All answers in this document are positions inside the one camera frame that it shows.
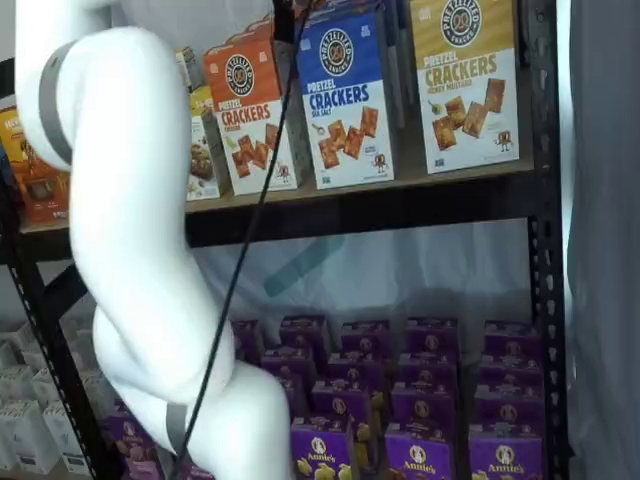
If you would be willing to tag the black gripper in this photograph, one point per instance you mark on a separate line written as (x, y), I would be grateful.
(284, 20)

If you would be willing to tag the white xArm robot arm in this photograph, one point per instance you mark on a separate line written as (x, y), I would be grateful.
(125, 150)

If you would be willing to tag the orange white pretzel crackers box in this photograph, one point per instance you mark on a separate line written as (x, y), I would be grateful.
(250, 110)
(252, 39)

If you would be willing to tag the blue white pretzel crackers box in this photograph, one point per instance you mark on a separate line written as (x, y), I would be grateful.
(345, 100)

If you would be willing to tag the grey snack box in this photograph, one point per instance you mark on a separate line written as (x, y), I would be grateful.
(187, 67)

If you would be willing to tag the yellow white cookie box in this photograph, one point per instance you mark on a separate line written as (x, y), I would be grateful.
(202, 150)

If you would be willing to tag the yellow white pretzel crackers box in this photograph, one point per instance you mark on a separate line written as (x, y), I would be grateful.
(465, 90)

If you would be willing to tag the wooden shelf board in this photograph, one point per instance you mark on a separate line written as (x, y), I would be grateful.
(400, 182)

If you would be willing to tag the brown orange snack box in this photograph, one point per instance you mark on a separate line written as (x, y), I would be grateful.
(35, 165)

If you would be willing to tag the purple Annie's snack box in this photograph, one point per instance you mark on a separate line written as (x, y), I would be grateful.
(366, 335)
(507, 412)
(355, 367)
(511, 340)
(302, 330)
(430, 405)
(340, 400)
(289, 395)
(510, 372)
(425, 452)
(429, 367)
(246, 340)
(432, 332)
(289, 362)

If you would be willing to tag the black metal shelf rack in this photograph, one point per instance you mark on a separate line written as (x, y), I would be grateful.
(545, 250)

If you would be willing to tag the purple Annie's box orange label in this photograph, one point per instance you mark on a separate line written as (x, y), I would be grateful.
(320, 447)
(130, 445)

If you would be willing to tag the white grey box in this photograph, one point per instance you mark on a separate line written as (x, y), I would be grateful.
(27, 440)
(47, 385)
(12, 382)
(65, 430)

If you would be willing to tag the purple Annie's box teal label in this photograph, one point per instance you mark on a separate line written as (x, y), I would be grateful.
(507, 457)

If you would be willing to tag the teal tape strip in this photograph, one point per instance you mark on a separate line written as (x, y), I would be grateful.
(305, 265)

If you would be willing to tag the translucent plastic sheet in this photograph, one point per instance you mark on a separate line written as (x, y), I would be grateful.
(425, 265)

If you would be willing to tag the white plastic curtain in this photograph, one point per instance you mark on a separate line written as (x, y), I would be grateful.
(605, 225)

